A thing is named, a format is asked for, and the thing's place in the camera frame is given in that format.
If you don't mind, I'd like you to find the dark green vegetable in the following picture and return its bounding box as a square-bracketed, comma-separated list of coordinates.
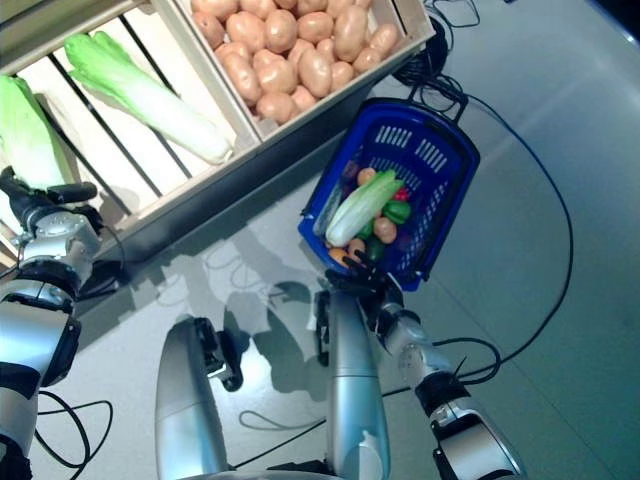
[364, 234, 387, 261]

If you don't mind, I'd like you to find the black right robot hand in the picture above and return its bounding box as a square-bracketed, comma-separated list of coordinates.
[324, 249, 404, 311]

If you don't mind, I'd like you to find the napa cabbage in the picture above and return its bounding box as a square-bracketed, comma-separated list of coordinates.
[63, 30, 236, 165]
[324, 169, 405, 249]
[0, 74, 76, 194]

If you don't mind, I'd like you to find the green bell pepper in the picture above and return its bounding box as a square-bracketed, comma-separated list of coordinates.
[382, 199, 413, 225]

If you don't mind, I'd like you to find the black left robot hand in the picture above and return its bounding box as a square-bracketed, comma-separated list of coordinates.
[0, 167, 99, 226]

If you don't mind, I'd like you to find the blue plastic shopping basket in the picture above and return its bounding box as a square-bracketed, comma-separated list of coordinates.
[298, 84, 481, 292]

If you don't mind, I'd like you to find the large wooden display shelf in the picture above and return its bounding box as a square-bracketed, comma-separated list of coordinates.
[0, 29, 441, 321]

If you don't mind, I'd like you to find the black cable coil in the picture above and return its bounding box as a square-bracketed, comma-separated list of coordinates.
[394, 12, 454, 84]

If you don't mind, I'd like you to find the grey robot waist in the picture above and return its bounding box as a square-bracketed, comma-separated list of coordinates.
[179, 462, 346, 480]

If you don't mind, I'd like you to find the wooden slatted crate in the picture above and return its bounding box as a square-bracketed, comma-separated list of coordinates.
[172, 0, 436, 144]
[0, 0, 265, 269]

